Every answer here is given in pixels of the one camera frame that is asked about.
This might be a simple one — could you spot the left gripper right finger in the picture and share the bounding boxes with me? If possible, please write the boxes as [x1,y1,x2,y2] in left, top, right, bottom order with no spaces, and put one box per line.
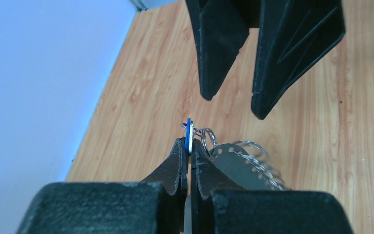
[191,139,353,234]

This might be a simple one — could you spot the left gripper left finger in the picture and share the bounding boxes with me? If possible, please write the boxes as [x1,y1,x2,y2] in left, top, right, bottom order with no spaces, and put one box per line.
[17,138,188,234]

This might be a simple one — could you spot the blue key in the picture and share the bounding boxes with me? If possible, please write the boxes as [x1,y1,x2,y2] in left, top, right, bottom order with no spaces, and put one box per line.
[185,118,193,155]

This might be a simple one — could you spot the clear keyring holder with rings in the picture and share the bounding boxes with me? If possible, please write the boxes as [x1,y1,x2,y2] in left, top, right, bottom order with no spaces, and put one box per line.
[193,128,289,191]

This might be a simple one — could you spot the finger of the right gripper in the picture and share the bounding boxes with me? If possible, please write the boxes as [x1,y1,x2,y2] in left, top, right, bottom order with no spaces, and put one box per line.
[251,0,346,120]
[186,0,249,101]

